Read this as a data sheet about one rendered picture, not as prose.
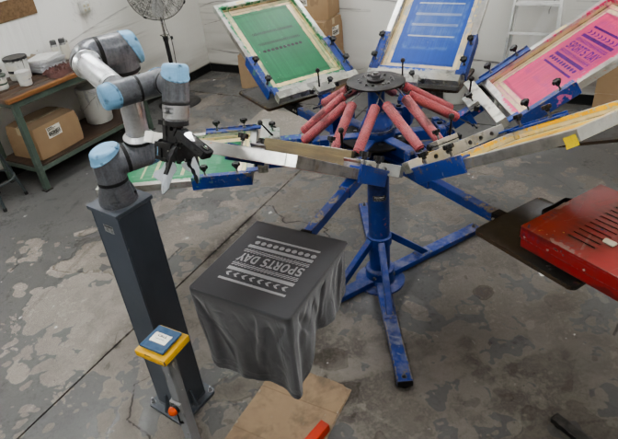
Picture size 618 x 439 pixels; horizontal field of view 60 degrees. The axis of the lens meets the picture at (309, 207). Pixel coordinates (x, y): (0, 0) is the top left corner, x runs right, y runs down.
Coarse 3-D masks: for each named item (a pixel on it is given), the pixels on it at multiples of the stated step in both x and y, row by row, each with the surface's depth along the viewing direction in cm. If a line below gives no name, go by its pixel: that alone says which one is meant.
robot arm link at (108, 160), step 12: (108, 144) 204; (120, 144) 205; (96, 156) 199; (108, 156) 199; (120, 156) 203; (96, 168) 201; (108, 168) 201; (120, 168) 204; (108, 180) 203; (120, 180) 206
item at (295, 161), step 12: (216, 144) 166; (228, 144) 164; (240, 156) 162; (252, 156) 160; (264, 156) 158; (276, 156) 157; (288, 156) 155; (300, 156) 155; (300, 168) 156; (312, 168) 163; (324, 168) 171; (336, 168) 179; (348, 168) 188
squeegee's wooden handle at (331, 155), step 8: (272, 144) 227; (280, 144) 225; (288, 144) 224; (296, 144) 222; (304, 144) 220; (312, 144) 219; (280, 152) 225; (288, 152) 224; (296, 152) 222; (304, 152) 220; (312, 152) 219; (320, 152) 217; (328, 152) 216; (336, 152) 214; (344, 152) 213; (352, 152) 212; (328, 160) 215; (336, 160) 214
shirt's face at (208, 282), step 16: (256, 224) 236; (240, 240) 227; (288, 240) 224; (304, 240) 223; (320, 240) 222; (336, 240) 221; (224, 256) 218; (320, 256) 213; (208, 272) 210; (304, 272) 205; (320, 272) 204; (208, 288) 202; (224, 288) 201; (240, 288) 201; (304, 288) 197; (256, 304) 192; (272, 304) 192; (288, 304) 191
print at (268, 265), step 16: (256, 240) 226; (272, 240) 225; (240, 256) 217; (256, 256) 217; (272, 256) 216; (288, 256) 215; (304, 256) 214; (224, 272) 209; (240, 272) 208; (256, 272) 208; (272, 272) 207; (288, 272) 206; (256, 288) 200; (272, 288) 199; (288, 288) 198
